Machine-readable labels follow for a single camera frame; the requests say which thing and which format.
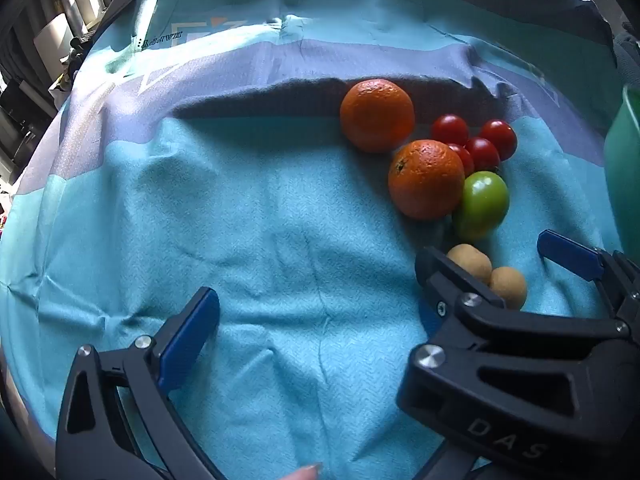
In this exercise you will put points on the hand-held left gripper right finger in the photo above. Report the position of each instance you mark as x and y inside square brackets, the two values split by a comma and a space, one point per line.
[450, 467]

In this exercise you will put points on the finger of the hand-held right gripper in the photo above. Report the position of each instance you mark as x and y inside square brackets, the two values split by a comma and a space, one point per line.
[445, 280]
[570, 255]

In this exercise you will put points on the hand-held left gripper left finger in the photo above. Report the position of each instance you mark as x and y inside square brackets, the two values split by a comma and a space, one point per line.
[187, 345]

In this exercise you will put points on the small brown round fruit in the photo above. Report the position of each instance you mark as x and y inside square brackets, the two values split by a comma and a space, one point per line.
[470, 262]
[509, 287]

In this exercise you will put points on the green tomato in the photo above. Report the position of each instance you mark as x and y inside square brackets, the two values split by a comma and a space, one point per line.
[482, 205]

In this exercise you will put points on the green plastic bowl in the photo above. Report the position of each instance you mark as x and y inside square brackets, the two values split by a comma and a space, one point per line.
[622, 170]

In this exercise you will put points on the orange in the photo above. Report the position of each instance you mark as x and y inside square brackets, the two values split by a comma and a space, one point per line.
[426, 179]
[377, 115]

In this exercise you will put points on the red cherry tomato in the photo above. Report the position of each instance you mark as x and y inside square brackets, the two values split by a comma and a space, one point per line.
[498, 139]
[450, 130]
[482, 154]
[466, 159]

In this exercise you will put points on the person's left hand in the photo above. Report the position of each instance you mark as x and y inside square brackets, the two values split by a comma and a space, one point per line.
[307, 474]

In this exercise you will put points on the teal and grey striped blanket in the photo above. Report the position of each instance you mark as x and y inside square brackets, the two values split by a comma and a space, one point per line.
[250, 235]

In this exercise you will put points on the grey pillow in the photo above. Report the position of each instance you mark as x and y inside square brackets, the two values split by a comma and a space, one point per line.
[627, 55]

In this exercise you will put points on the black furniture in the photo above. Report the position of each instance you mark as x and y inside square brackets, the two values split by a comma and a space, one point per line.
[20, 115]

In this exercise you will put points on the white box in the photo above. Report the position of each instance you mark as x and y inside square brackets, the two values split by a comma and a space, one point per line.
[57, 42]

